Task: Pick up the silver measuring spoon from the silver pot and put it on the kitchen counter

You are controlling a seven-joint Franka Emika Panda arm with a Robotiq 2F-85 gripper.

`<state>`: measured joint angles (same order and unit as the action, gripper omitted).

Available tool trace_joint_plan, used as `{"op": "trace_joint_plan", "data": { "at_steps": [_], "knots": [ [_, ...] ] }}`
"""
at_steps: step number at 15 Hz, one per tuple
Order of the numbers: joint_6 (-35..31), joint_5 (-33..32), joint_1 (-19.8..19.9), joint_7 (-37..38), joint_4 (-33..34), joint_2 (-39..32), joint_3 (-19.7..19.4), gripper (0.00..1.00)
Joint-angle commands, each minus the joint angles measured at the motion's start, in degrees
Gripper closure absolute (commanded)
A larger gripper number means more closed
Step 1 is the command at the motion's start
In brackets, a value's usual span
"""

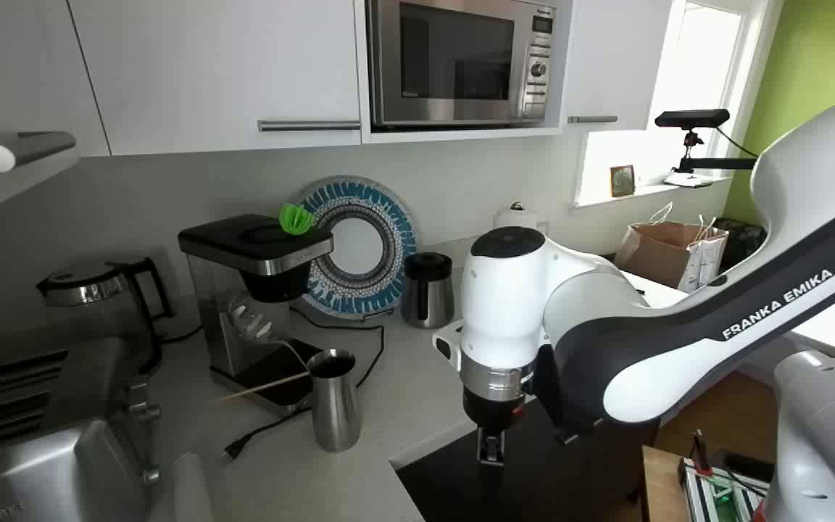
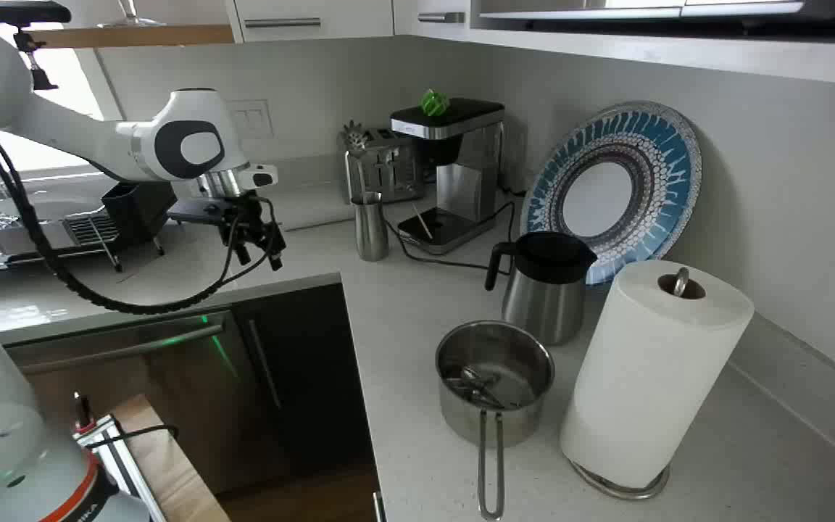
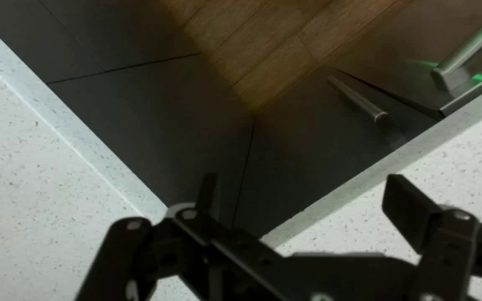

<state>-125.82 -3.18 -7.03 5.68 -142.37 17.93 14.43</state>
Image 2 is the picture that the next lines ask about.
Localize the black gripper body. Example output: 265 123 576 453
194 187 272 244

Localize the silver measuring spoon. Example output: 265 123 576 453
449 364 517 411

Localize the black utensil holder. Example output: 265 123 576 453
98 177 179 247

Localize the steel cup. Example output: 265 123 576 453
350 187 391 264

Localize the dark lower cabinet door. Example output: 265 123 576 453
228 282 376 487

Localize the dark dishwasher front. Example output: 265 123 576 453
5 308 276 490

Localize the black and steel coffee maker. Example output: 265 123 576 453
385 94 510 257

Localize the white upper cabinet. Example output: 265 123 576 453
226 0 397 44

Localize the small green object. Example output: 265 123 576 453
418 87 452 119

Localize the grey dish drying rack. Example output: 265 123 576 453
0 181 130 293

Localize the wooden table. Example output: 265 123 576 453
72 392 233 522

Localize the steel carafe with black lid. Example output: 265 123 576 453
482 228 601 347

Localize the white paper towel roll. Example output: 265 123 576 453
560 257 756 493

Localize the blue patterned decorative plate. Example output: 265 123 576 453
520 100 704 286

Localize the steel paper towel holder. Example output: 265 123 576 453
566 264 708 503

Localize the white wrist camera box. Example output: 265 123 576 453
240 163 283 192

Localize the white wall outlet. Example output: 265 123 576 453
228 94 276 141

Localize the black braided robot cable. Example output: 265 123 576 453
0 105 276 316

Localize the silver pot with loop handle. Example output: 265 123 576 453
433 318 557 522

